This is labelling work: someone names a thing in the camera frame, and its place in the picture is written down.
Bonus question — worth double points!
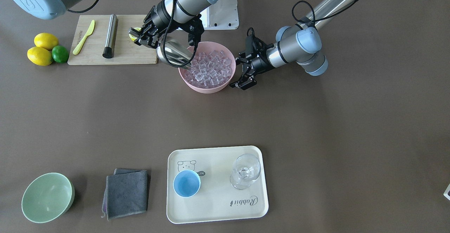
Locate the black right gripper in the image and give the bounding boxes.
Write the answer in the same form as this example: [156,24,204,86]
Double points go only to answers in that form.
[134,5,205,49]

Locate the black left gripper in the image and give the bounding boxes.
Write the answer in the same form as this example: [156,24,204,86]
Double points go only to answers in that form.
[229,27,275,90]

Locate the pink bowl of ice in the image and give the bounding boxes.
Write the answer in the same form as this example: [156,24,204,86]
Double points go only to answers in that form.
[179,42,236,93]

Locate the steel ice scoop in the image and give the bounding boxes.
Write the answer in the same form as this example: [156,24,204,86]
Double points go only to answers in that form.
[165,37,193,69]

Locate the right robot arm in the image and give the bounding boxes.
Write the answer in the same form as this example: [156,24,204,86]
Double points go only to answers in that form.
[13,0,218,48]

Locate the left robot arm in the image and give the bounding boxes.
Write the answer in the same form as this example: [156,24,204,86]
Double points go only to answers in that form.
[230,0,359,90]

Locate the blue cup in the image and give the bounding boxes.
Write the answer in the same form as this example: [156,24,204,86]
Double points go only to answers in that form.
[173,169,201,198]

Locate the half lemon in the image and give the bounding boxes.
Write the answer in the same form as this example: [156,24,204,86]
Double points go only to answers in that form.
[129,27,141,41]

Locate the bamboo cutting board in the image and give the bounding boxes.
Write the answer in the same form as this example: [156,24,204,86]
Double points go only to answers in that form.
[67,14,159,65]

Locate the steel muddler black tip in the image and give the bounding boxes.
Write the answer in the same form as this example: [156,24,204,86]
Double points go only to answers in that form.
[102,14,118,59]

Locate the yellow plastic knife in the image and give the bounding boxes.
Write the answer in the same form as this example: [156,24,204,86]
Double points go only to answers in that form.
[72,20,95,55]

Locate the green lime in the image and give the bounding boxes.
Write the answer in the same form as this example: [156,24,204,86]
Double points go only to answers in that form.
[51,45,69,63]

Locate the clear wine glass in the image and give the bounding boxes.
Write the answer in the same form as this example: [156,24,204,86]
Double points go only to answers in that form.
[230,154,261,190]

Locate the yellow lemon upper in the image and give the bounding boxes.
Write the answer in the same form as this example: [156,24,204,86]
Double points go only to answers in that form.
[33,32,59,51]

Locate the yellow lemon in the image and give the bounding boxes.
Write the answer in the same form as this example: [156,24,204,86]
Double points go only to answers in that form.
[33,32,59,51]
[27,47,53,66]

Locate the yellow lemon lower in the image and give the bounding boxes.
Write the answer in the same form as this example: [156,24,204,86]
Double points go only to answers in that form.
[27,47,53,66]

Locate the cream serving tray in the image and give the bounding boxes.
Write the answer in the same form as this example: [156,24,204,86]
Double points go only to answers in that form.
[167,145,269,224]

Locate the grey folded cloth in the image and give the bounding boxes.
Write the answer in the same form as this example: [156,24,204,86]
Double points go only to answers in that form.
[102,168,148,220]

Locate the green bowl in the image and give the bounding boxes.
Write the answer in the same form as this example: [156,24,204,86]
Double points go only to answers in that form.
[21,173,75,224]

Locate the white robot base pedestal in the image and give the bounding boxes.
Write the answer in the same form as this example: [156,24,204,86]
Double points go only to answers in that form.
[200,0,239,30]

